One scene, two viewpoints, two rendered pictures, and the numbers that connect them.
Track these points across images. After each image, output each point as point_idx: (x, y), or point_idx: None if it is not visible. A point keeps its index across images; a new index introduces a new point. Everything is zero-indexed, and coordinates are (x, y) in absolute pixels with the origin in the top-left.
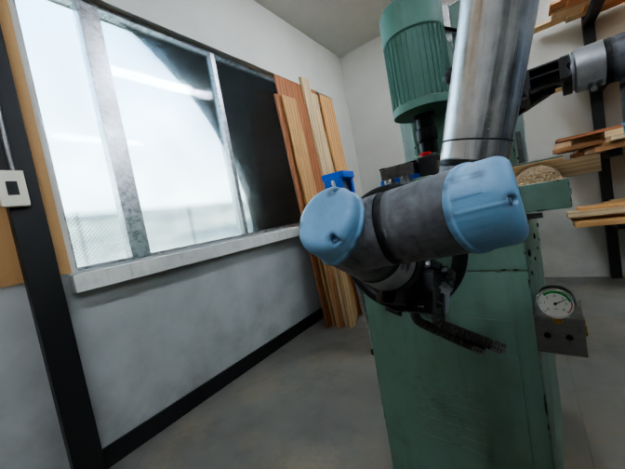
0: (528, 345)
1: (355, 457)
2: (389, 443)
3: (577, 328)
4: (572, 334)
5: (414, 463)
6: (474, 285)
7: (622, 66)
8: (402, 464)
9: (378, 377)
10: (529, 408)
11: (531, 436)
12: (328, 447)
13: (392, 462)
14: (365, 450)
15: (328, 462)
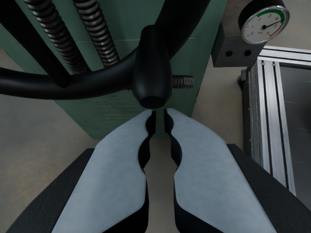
0: (202, 58)
1: (61, 140)
2: (84, 130)
3: (259, 44)
4: (251, 50)
5: (105, 133)
6: None
7: None
8: (96, 135)
9: (56, 102)
10: (186, 96)
11: (183, 108)
12: (36, 143)
13: (90, 136)
14: (66, 132)
15: (42, 154)
